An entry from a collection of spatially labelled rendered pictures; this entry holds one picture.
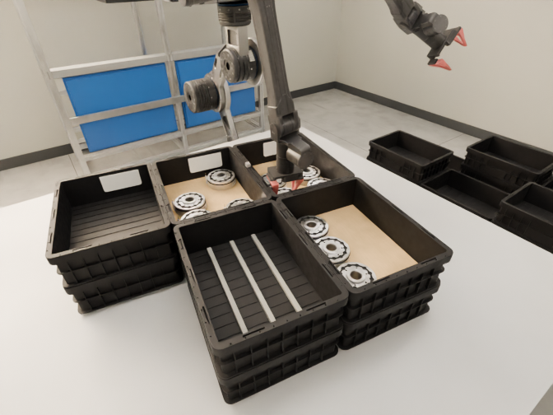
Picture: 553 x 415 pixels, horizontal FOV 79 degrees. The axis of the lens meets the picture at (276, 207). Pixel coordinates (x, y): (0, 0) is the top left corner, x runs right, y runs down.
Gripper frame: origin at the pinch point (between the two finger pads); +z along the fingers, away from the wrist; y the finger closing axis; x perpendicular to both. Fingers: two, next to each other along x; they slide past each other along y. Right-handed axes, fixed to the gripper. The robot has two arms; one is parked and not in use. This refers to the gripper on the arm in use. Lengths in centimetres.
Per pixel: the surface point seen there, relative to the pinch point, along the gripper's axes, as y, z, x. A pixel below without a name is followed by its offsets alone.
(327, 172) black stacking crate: 19.9, 0.5, 7.3
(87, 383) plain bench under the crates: -63, 16, -36
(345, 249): 6.3, -0.1, -30.3
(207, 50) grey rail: 13, 4, 211
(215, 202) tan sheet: -22.3, 4.5, 8.1
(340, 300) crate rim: -7, -8, -50
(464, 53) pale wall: 261, 19, 185
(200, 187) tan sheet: -25.5, 5.0, 19.9
